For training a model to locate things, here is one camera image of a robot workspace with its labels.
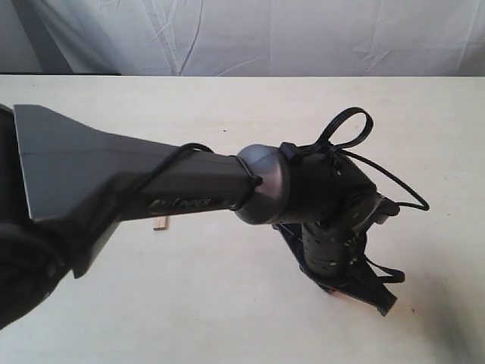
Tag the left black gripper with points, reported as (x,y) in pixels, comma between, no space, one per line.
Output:
(332,253)

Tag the wood strip with magnets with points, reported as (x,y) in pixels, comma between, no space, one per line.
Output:
(161,223)

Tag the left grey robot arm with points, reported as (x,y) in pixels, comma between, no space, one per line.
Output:
(65,188)

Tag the white backdrop cloth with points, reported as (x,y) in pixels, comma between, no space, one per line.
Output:
(243,38)

